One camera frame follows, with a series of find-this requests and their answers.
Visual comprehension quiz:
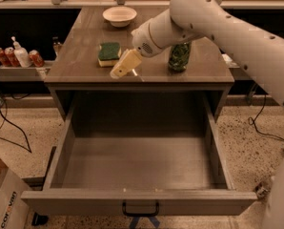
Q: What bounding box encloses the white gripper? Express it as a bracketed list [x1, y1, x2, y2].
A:
[110, 22, 157, 79]

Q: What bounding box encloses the green and yellow sponge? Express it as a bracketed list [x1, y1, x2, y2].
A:
[98, 42, 121, 67]

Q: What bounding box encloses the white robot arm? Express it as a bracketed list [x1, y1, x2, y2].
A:
[111, 0, 284, 107]

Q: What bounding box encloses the grey open top drawer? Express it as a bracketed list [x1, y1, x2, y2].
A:
[22, 92, 256, 216]

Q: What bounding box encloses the white ceramic bowl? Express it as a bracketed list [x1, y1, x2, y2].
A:
[103, 6, 137, 28]

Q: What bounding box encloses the green soda can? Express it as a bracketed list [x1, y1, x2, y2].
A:
[168, 42, 191, 73]

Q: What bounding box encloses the small dark bottle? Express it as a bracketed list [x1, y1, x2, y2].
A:
[52, 37, 62, 55]

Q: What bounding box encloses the red soda can right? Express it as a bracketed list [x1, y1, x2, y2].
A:
[29, 50, 45, 67]

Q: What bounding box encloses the red soda can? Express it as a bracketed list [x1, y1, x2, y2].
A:
[0, 48, 10, 67]
[5, 47, 20, 67]
[29, 50, 45, 67]

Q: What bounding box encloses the white pump bottle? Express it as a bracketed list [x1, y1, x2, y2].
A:
[11, 36, 32, 68]

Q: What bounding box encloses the red soda can middle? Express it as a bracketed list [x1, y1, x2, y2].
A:
[5, 47, 20, 67]

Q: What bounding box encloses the red soda can left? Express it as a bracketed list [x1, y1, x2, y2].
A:
[0, 48, 10, 67]

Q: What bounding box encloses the blue tape on floor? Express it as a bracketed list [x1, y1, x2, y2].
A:
[129, 217, 160, 229]

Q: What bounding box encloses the clear plastic water bottle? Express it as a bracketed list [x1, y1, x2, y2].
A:
[254, 180, 272, 199]

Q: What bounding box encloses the white cardboard box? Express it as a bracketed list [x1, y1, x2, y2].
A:
[0, 158, 30, 229]

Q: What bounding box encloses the black floor cable left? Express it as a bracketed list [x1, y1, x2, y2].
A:
[0, 82, 33, 154]

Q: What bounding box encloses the black drawer handle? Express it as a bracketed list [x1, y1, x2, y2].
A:
[122, 201, 160, 218]

